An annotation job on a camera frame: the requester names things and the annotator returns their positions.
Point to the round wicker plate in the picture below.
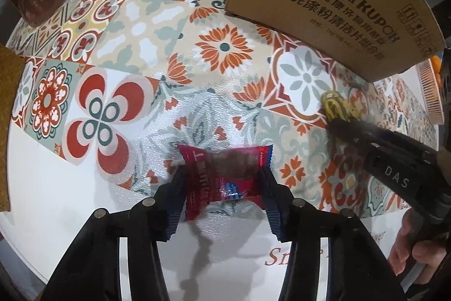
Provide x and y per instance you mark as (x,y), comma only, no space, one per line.
(430,91)

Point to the right human hand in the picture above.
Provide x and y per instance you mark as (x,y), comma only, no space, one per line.
(429,252)

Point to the red snack packet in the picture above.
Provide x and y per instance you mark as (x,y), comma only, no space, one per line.
(221,176)

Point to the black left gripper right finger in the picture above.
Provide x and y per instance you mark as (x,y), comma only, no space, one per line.
(357,268)

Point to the floral patterned tablecloth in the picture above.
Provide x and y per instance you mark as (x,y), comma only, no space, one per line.
(111,88)

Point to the yellow small object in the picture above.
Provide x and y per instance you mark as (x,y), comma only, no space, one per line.
(336,107)

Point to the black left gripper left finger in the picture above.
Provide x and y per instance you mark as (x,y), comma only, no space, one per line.
(89,269)

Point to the woven straw basket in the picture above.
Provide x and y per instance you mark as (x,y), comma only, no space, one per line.
(11,68)

